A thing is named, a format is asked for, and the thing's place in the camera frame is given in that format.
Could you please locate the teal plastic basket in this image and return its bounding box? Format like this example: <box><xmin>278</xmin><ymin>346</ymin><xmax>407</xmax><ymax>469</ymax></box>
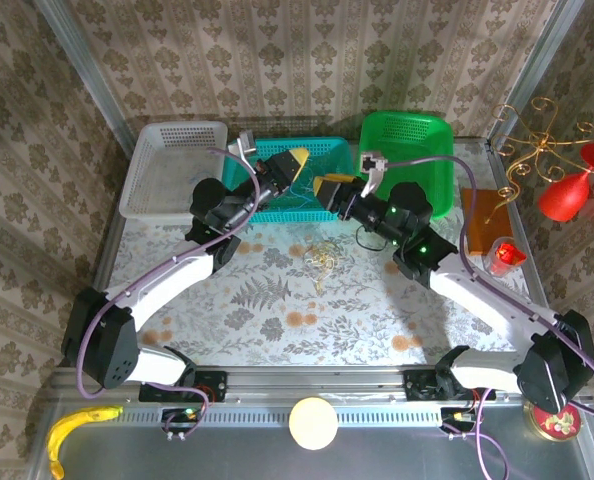
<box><xmin>221</xmin><ymin>137</ymin><xmax>356</xmax><ymax>225</ymax></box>

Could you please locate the white plastic basket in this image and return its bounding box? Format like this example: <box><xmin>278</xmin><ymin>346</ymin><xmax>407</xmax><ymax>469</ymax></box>
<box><xmin>119</xmin><ymin>120</ymin><xmax>229</xmax><ymax>225</ymax></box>

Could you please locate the green plastic basket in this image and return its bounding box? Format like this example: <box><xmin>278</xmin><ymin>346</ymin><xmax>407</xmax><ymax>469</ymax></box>
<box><xmin>354</xmin><ymin>109</ymin><xmax>455</xmax><ymax>221</ymax></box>

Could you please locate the brown wooden board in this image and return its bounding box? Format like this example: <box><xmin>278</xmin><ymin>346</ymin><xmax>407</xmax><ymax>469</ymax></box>
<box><xmin>460</xmin><ymin>187</ymin><xmax>516</xmax><ymax>256</ymax></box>

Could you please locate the clear plastic cup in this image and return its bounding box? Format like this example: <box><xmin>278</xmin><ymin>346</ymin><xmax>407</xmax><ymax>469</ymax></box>
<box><xmin>483</xmin><ymin>236</ymin><xmax>528</xmax><ymax>279</ymax></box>

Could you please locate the red wrapper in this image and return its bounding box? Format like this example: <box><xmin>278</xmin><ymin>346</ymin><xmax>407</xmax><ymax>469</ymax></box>
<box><xmin>494</xmin><ymin>239</ymin><xmax>527</xmax><ymax>265</ymax></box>

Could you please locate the red goblet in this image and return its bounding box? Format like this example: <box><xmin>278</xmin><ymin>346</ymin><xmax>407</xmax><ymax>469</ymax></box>
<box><xmin>536</xmin><ymin>142</ymin><xmax>594</xmax><ymax>223</ymax></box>

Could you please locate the grey slotted strip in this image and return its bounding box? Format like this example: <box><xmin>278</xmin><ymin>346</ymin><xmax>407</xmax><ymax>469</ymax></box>
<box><xmin>51</xmin><ymin>404</ymin><xmax>528</xmax><ymax>427</ymax></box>

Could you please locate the black controller board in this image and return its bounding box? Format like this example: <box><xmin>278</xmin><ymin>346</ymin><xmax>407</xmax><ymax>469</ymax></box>
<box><xmin>160</xmin><ymin>405</ymin><xmax>204</xmax><ymax>442</ymax></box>
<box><xmin>439</xmin><ymin>405</ymin><xmax>479</xmax><ymax>442</ymax></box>

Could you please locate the pale yellow ball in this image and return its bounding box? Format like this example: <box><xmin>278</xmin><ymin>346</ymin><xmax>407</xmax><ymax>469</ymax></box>
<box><xmin>287</xmin><ymin>396</ymin><xmax>339</xmax><ymax>451</ymax></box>

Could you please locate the red round tin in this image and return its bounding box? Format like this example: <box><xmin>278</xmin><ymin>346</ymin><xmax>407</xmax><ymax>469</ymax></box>
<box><xmin>528</xmin><ymin>399</ymin><xmax>583</xmax><ymax>443</ymax></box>

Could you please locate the yellow banana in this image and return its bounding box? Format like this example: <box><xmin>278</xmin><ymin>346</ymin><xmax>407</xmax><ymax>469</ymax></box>
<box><xmin>45</xmin><ymin>405</ymin><xmax>125</xmax><ymax>480</ymax></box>

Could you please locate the thin black wire loop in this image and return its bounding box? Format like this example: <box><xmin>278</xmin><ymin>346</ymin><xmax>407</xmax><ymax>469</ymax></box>
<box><xmin>354</xmin><ymin>223</ymin><xmax>386</xmax><ymax>251</ymax></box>

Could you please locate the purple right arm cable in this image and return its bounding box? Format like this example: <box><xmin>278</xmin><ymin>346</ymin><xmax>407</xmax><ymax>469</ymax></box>
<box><xmin>384</xmin><ymin>155</ymin><xmax>594</xmax><ymax>419</ymax></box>

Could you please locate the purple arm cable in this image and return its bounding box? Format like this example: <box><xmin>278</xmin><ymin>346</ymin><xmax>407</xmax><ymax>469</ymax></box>
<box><xmin>384</xmin><ymin>155</ymin><xmax>594</xmax><ymax>419</ymax></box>
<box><xmin>75</xmin><ymin>146</ymin><xmax>278</xmax><ymax>401</ymax></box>

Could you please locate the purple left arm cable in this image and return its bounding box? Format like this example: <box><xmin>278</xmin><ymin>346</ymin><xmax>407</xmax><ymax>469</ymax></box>
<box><xmin>75</xmin><ymin>146</ymin><xmax>278</xmax><ymax>401</ymax></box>

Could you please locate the gold wire stand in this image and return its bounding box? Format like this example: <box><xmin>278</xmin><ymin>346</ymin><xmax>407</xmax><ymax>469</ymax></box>
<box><xmin>484</xmin><ymin>96</ymin><xmax>594</xmax><ymax>224</ymax></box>

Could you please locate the metal frame post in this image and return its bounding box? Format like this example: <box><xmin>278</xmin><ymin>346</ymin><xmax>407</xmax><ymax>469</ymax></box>
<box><xmin>31</xmin><ymin>0</ymin><xmax>136</xmax><ymax>159</ymax></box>
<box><xmin>484</xmin><ymin>0</ymin><xmax>588</xmax><ymax>149</ymax></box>

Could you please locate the aluminium mounting rail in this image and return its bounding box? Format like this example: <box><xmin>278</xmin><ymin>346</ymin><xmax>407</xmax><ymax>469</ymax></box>
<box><xmin>44</xmin><ymin>364</ymin><xmax>594</xmax><ymax>407</ymax></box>

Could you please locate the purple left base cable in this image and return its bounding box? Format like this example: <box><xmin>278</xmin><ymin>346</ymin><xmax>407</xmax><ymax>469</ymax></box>
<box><xmin>139</xmin><ymin>380</ymin><xmax>212</xmax><ymax>437</ymax></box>

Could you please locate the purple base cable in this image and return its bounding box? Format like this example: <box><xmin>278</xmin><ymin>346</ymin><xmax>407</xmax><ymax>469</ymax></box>
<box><xmin>474</xmin><ymin>382</ymin><xmax>511</xmax><ymax>480</ymax></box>
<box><xmin>139</xmin><ymin>380</ymin><xmax>212</xmax><ymax>437</ymax></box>

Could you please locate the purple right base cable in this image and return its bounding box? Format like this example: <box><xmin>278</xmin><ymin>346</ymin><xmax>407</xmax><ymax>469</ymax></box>
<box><xmin>474</xmin><ymin>382</ymin><xmax>511</xmax><ymax>480</ymax></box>

